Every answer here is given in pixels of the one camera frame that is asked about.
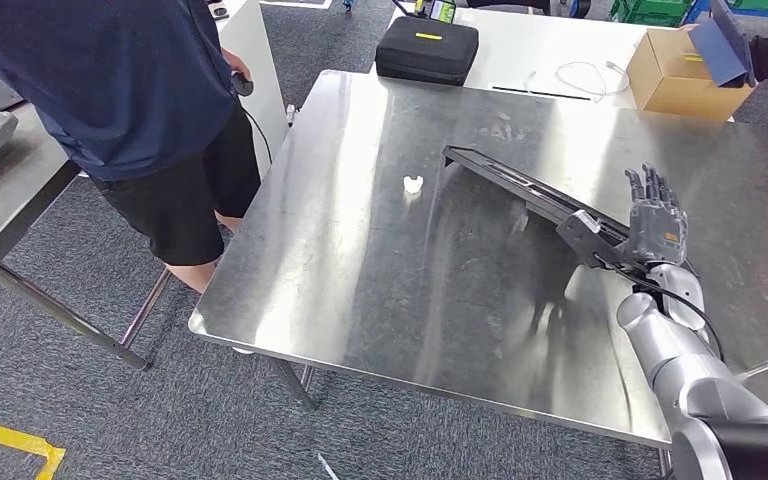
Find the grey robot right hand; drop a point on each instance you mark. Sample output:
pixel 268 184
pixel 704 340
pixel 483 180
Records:
pixel 659 228

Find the long black plastic panel part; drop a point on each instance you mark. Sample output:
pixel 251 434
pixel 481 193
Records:
pixel 510 179

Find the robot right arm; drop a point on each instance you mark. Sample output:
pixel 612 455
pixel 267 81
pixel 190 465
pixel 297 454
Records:
pixel 675 358

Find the steel workbench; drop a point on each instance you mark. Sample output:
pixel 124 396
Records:
pixel 424 298

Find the cardboard box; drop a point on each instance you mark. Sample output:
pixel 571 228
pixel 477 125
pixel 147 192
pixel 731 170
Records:
pixel 669 79

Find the small silver metal piece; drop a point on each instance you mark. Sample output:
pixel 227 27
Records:
pixel 757 371

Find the blue folder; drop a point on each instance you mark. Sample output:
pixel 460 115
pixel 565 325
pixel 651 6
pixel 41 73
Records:
pixel 718 53

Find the green plastic crate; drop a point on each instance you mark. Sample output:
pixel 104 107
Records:
pixel 765 3
pixel 649 10

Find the white table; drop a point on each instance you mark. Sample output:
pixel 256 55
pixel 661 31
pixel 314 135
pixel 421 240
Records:
pixel 523 46

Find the small white plastic piece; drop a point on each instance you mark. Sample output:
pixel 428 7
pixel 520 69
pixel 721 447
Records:
pixel 412 185

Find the black chair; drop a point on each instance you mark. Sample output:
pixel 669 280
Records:
pixel 510 4

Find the black case with yellow label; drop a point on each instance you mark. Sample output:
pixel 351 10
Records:
pixel 427 53

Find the small green-screen device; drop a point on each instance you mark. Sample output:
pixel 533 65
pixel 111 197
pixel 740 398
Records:
pixel 442 10

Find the white tape scrap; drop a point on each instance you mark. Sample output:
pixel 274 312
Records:
pixel 326 467

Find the black handheld controller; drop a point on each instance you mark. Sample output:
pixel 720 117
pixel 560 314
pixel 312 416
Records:
pixel 243 84

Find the steel table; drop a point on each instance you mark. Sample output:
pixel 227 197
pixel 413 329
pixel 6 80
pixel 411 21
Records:
pixel 0 218

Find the yellow floor tape, loose end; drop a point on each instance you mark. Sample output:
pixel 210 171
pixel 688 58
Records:
pixel 13 438

